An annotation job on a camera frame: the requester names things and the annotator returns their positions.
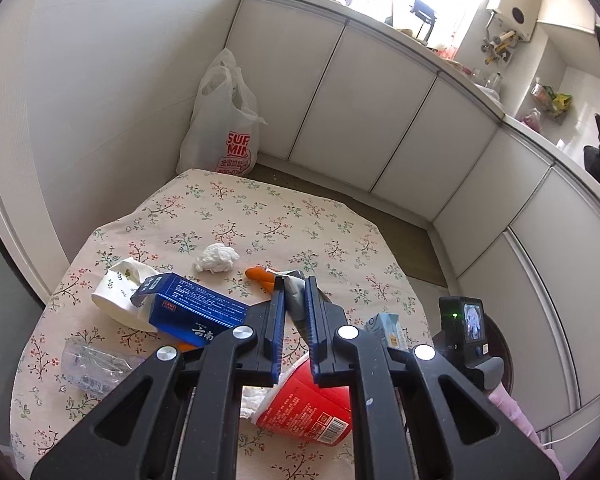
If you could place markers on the red instant noodle cup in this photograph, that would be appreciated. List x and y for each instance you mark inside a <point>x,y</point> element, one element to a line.
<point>300,405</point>

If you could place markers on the glass jar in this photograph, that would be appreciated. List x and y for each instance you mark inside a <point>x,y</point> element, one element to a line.
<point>494,82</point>

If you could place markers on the floral tablecloth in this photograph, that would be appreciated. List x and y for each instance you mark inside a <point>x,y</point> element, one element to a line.
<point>280,220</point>

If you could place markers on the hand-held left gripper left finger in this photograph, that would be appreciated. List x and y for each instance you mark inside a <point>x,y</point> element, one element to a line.
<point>278,330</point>

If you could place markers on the white paper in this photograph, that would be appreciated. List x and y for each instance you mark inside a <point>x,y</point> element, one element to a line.
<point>255,400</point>

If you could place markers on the white tissue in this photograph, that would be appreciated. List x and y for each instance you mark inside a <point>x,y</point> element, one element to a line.
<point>216,258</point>

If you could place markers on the white cabinet row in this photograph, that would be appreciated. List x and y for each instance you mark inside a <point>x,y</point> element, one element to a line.
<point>380,110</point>

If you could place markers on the dark folding rack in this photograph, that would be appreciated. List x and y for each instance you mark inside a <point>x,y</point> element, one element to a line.
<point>424,12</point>

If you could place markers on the person's right forearm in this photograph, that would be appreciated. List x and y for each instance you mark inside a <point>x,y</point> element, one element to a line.
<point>520,420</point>

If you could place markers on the white plastic shopping bag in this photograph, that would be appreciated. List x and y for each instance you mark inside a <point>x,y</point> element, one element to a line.
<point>215,125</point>

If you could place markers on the pink plastic bag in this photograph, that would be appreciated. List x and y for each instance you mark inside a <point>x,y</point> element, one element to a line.
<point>532,119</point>

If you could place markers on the brass water valves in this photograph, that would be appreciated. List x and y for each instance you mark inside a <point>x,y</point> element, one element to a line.
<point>497,47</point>

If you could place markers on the crushed clear plastic bottle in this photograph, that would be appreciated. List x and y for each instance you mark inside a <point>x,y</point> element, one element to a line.
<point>90,365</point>

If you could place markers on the green snack bags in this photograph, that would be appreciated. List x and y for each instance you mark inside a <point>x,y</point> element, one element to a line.
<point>555,100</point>

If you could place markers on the grey foil wrapper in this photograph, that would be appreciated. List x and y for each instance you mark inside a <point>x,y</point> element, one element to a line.
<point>295,300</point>

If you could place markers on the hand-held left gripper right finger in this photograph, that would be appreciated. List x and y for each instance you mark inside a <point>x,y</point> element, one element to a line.
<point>311,330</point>

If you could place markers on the blue cardboard box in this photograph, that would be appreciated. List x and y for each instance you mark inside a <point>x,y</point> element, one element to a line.
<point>200,310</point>

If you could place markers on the orange snack wrapper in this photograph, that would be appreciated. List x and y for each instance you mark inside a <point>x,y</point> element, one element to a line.
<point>257,274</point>

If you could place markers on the small milk carton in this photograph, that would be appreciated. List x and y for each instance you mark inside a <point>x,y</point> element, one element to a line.
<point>387,330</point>

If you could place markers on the white floral paper cup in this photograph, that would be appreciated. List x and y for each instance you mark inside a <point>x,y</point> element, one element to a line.
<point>112,295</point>

